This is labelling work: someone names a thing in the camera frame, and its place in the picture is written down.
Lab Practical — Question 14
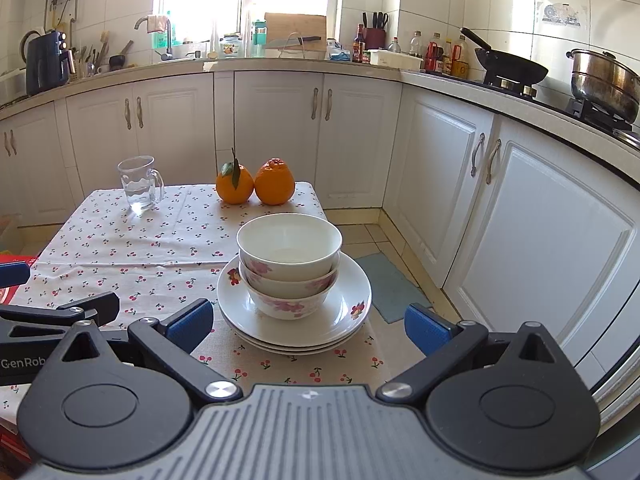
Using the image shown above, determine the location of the cooking oil bottle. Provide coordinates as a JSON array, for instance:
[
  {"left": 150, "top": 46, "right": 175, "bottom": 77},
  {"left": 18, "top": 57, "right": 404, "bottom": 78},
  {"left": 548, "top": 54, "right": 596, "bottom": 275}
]
[{"left": 451, "top": 35, "right": 471, "bottom": 78}]

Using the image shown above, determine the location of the white plastic tray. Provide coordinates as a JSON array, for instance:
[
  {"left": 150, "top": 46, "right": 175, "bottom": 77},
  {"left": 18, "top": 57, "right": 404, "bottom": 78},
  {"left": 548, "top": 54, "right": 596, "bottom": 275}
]
[{"left": 372, "top": 50, "right": 423, "bottom": 70}]

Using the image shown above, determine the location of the orange with green leaf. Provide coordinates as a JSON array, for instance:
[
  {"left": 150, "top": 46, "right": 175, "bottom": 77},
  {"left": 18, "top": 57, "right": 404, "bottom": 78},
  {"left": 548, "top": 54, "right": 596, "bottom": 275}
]
[{"left": 216, "top": 148, "right": 256, "bottom": 206}]

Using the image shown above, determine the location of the grey blue floor mat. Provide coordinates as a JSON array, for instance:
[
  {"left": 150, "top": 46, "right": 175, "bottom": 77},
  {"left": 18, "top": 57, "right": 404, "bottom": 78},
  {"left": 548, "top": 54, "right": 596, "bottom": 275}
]
[{"left": 355, "top": 252, "right": 433, "bottom": 325}]

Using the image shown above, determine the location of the white floral plate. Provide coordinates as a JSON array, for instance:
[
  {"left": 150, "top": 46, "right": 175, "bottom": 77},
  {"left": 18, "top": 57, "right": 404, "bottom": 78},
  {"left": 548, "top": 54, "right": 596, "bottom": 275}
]
[
  {"left": 230, "top": 320, "right": 362, "bottom": 357},
  {"left": 218, "top": 300, "right": 372, "bottom": 350},
  {"left": 216, "top": 253, "right": 373, "bottom": 343}
]

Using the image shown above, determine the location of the kitchen knife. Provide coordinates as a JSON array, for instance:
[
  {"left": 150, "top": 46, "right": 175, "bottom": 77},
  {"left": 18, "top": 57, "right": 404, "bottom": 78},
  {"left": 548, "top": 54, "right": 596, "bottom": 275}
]
[{"left": 267, "top": 35, "right": 322, "bottom": 50}]

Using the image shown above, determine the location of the gas stove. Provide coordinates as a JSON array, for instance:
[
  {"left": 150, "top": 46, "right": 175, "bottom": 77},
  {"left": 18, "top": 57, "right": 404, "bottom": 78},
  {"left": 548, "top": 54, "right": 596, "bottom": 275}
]
[{"left": 470, "top": 77, "right": 640, "bottom": 136}]

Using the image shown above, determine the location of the red bottle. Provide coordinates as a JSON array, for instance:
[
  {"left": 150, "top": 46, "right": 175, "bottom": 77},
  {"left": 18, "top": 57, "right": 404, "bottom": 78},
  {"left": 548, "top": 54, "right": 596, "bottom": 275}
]
[{"left": 425, "top": 33, "right": 445, "bottom": 73}]

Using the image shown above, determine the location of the clear glass mug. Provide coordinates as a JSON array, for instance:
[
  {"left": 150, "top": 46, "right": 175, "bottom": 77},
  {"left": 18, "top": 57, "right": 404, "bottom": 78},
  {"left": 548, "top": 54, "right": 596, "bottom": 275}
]
[{"left": 117, "top": 155, "right": 166, "bottom": 217}]

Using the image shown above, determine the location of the black wok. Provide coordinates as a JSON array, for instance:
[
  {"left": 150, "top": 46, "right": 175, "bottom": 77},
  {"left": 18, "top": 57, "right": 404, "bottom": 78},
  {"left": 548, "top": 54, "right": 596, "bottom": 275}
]
[{"left": 460, "top": 27, "right": 549, "bottom": 86}]

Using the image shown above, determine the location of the steel cooking pot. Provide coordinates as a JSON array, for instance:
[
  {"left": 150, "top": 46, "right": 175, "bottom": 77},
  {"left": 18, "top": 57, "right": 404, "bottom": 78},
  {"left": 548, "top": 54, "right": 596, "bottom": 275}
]
[{"left": 566, "top": 49, "right": 640, "bottom": 121}]

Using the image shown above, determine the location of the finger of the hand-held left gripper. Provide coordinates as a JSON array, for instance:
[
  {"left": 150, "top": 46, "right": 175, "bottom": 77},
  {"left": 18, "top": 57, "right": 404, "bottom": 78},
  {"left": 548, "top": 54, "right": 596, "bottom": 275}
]
[
  {"left": 0, "top": 291, "right": 121, "bottom": 343},
  {"left": 0, "top": 261, "right": 31, "bottom": 289}
]

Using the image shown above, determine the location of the wooden cutting board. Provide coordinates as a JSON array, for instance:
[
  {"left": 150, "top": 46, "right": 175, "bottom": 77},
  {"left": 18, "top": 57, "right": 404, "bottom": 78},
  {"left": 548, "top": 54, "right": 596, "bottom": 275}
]
[{"left": 264, "top": 12, "right": 327, "bottom": 53}]

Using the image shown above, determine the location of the white rice cooker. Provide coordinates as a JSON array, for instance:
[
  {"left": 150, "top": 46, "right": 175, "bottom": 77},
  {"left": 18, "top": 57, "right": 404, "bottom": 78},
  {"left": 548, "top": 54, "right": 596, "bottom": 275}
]
[{"left": 0, "top": 71, "right": 27, "bottom": 103}]

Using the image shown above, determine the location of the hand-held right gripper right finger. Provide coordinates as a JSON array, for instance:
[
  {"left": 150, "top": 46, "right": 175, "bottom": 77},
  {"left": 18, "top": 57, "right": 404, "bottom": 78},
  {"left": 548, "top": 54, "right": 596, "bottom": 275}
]
[{"left": 375, "top": 302, "right": 558, "bottom": 403}]

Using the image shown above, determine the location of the dark red knife block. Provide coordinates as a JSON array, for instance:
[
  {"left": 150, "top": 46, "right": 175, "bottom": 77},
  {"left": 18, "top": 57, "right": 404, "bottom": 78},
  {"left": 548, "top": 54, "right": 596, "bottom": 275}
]
[{"left": 362, "top": 11, "right": 389, "bottom": 51}]

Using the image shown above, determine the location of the cherry print tablecloth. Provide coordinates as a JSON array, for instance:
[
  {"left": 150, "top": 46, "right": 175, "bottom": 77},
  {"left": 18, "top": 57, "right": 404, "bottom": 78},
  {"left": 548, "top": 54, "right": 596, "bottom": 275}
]
[{"left": 0, "top": 182, "right": 393, "bottom": 411}]

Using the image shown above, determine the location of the white floral bowl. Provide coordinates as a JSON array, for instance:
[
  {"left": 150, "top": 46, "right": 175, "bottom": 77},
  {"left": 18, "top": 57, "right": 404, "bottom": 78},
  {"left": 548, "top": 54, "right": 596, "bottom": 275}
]
[
  {"left": 236, "top": 213, "right": 344, "bottom": 282},
  {"left": 239, "top": 252, "right": 341, "bottom": 300},
  {"left": 246, "top": 275, "right": 338, "bottom": 321}
]

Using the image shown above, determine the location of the metal kitchen faucet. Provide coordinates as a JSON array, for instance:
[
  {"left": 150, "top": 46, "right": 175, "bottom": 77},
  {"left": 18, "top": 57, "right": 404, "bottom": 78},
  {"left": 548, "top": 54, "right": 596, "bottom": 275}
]
[{"left": 134, "top": 15, "right": 173, "bottom": 61}]

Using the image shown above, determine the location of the red printed box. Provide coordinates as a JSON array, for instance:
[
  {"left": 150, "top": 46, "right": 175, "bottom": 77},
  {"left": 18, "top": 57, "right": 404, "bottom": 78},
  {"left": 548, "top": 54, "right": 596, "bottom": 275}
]
[{"left": 0, "top": 254, "right": 42, "bottom": 306}]

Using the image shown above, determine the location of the bumpy orange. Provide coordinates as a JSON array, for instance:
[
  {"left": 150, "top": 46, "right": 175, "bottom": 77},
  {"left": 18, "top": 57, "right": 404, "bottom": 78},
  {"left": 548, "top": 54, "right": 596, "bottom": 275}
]
[{"left": 254, "top": 158, "right": 295, "bottom": 206}]

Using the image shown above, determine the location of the utensil holder with utensils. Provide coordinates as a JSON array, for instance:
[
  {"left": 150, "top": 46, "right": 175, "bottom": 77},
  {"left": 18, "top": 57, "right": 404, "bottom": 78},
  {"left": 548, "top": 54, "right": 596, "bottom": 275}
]
[{"left": 72, "top": 30, "right": 111, "bottom": 78}]

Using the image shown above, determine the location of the wall sticker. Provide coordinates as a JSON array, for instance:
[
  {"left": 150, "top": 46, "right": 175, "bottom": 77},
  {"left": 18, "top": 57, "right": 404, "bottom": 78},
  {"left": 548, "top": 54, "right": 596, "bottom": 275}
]
[{"left": 537, "top": 2, "right": 588, "bottom": 28}]

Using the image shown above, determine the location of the black air fryer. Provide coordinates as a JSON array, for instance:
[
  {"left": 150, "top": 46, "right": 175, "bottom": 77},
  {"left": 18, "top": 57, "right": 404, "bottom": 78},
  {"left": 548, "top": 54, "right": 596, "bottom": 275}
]
[{"left": 25, "top": 30, "right": 71, "bottom": 96}]

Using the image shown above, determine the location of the stone kitchen countertop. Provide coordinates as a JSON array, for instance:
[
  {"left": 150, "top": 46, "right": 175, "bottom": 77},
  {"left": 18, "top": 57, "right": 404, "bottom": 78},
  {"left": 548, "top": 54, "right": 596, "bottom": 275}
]
[{"left": 0, "top": 55, "right": 640, "bottom": 181}]

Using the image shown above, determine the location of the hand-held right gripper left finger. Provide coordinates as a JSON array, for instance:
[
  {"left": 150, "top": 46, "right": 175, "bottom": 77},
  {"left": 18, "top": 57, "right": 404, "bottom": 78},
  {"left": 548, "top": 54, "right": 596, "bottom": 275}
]
[{"left": 60, "top": 298, "right": 246, "bottom": 403}]

